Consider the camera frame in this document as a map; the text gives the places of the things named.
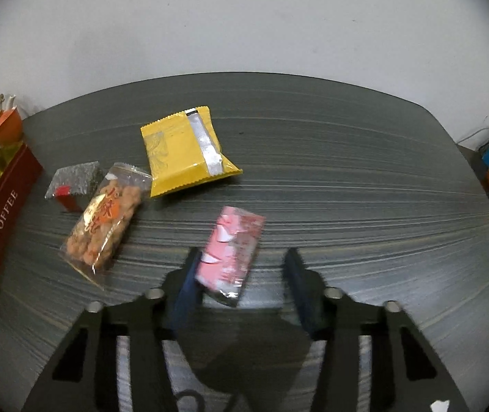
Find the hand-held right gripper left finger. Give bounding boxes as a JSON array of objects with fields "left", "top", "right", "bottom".
[{"left": 21, "top": 247, "right": 204, "bottom": 412}]

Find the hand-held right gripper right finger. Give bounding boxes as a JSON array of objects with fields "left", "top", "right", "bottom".
[{"left": 283, "top": 248, "right": 470, "bottom": 412}]

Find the pink snack packet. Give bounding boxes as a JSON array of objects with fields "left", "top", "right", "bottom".
[{"left": 195, "top": 206, "right": 266, "bottom": 308}]

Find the red tin box gold inside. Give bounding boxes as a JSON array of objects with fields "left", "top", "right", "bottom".
[{"left": 0, "top": 139, "right": 44, "bottom": 327}]

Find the clear peanut snack packet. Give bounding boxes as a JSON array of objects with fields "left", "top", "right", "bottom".
[{"left": 58, "top": 162, "right": 153, "bottom": 286}]

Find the yellow snack packet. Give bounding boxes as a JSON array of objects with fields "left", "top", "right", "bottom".
[{"left": 140, "top": 105, "right": 244, "bottom": 199}]

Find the grey triangular snack packet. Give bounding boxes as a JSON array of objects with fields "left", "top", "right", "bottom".
[{"left": 45, "top": 161, "right": 104, "bottom": 213}]

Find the orange lidded clay cup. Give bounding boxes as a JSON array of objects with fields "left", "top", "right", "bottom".
[{"left": 0, "top": 108, "right": 24, "bottom": 145}]

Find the white cable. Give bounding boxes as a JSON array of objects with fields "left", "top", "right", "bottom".
[{"left": 455, "top": 126, "right": 489, "bottom": 145}]

